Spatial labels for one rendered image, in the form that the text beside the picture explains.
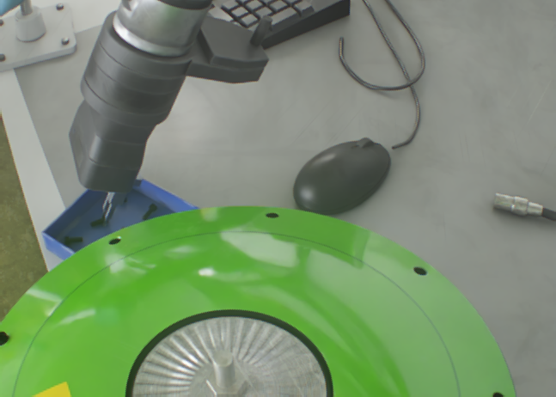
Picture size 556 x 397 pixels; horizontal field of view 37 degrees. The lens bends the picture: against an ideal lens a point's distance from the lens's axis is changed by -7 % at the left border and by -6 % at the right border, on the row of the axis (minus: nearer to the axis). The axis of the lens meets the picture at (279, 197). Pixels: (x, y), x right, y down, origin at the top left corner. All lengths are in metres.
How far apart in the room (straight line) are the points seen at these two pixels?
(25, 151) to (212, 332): 0.43
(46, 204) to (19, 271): 1.20
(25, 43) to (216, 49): 0.39
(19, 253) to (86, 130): 1.35
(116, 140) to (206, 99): 0.22
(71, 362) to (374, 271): 0.18
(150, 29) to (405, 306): 0.26
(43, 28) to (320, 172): 0.40
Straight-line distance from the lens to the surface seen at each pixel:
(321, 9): 0.95
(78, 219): 0.77
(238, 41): 0.67
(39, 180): 0.82
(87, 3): 1.05
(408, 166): 0.80
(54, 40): 0.98
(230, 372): 0.42
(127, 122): 0.64
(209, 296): 0.47
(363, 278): 0.49
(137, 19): 0.61
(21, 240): 2.05
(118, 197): 0.73
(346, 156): 0.75
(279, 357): 0.45
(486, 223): 0.76
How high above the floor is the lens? 1.47
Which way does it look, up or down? 46 degrees down
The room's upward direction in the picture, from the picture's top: 2 degrees counter-clockwise
